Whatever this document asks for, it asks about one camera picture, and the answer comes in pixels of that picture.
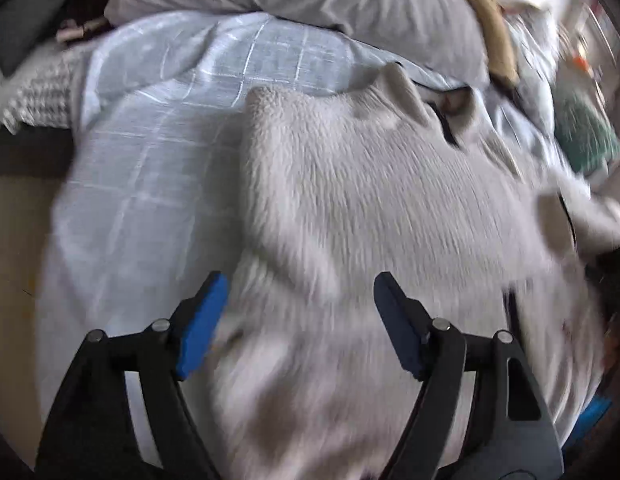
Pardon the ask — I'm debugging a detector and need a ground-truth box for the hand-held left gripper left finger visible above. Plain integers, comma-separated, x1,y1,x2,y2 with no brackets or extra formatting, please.
35,271,230,480

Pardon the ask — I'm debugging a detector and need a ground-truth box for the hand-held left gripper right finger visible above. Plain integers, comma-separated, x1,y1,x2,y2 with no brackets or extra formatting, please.
373,271,565,480

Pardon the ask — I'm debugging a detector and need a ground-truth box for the cream fleece jacket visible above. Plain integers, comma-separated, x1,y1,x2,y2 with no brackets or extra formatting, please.
210,62,620,480

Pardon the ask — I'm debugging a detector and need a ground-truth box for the light blue checked bed cover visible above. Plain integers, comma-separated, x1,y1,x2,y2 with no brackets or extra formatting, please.
37,10,566,480

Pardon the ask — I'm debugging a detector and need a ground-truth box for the green branch print pillow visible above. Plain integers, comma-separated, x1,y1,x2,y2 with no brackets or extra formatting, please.
555,87,620,173

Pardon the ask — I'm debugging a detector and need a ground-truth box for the grey plaid cloth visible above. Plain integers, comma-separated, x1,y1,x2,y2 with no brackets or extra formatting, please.
0,50,86,133

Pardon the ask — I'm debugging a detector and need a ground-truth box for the white pillow with grey print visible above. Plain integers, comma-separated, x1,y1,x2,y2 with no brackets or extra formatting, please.
505,5,561,133

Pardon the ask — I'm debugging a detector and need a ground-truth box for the tan fleece blanket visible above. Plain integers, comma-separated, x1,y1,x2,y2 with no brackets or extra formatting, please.
420,0,521,86

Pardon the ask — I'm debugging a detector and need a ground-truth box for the dark grey padded cloth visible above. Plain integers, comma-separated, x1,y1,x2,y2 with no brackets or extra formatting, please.
0,0,86,76

